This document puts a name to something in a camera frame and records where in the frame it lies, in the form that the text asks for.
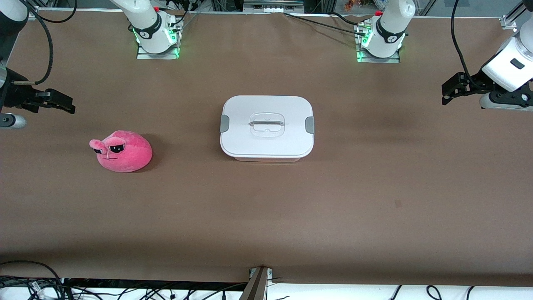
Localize grey camera mount beam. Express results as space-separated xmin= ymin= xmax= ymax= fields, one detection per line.
xmin=239 ymin=267 xmax=273 ymax=300

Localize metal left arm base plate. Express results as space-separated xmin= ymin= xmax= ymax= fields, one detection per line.
xmin=356 ymin=23 xmax=401 ymax=64

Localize aluminium frame profile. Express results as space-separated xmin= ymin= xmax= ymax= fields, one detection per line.
xmin=500 ymin=0 xmax=533 ymax=30

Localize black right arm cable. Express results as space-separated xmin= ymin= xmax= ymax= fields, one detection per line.
xmin=28 ymin=0 xmax=78 ymax=24
xmin=12 ymin=0 xmax=55 ymax=86

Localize pink plush toy with sunglasses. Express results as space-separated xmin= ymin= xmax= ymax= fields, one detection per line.
xmin=89 ymin=130 xmax=153 ymax=173

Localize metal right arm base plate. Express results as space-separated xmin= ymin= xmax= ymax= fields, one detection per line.
xmin=137 ymin=17 xmax=181 ymax=60

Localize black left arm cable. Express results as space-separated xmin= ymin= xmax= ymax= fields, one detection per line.
xmin=451 ymin=0 xmax=483 ymax=84

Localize white plastic box base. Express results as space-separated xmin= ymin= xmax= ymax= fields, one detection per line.
xmin=232 ymin=154 xmax=303 ymax=163

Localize grey metal rack shelf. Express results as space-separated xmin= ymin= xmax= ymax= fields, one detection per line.
xmin=244 ymin=0 xmax=304 ymax=13

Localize black table cable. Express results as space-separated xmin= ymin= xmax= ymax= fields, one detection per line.
xmin=284 ymin=12 xmax=361 ymax=35
xmin=329 ymin=12 xmax=369 ymax=28

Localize white lidded storage box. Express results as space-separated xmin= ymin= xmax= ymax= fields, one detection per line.
xmin=220 ymin=95 xmax=315 ymax=159

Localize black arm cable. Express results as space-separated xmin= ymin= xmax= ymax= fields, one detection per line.
xmin=28 ymin=0 xmax=78 ymax=24
xmin=451 ymin=0 xmax=483 ymax=84
xmin=12 ymin=0 xmax=55 ymax=86

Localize black looped floor cable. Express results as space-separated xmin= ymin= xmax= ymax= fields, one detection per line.
xmin=0 ymin=260 xmax=64 ymax=292

